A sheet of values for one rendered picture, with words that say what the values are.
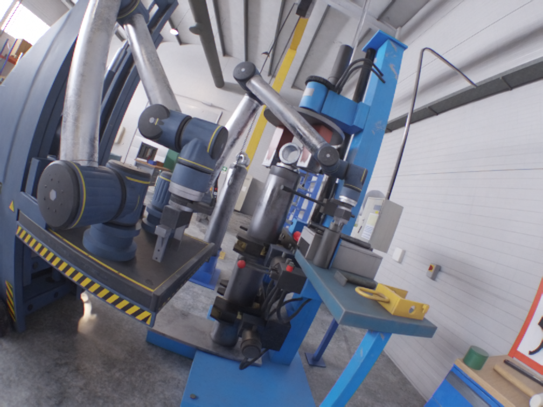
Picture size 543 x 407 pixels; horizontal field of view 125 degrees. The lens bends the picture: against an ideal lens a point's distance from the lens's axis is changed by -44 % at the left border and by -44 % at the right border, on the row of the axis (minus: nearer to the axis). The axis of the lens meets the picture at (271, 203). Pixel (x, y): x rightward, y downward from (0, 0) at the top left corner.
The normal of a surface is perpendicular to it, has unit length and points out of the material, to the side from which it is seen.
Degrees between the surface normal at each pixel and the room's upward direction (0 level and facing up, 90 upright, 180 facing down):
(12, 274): 90
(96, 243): 23
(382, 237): 90
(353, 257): 90
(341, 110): 90
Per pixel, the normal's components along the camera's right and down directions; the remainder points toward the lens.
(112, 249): 0.57, -0.76
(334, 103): 0.09, 0.07
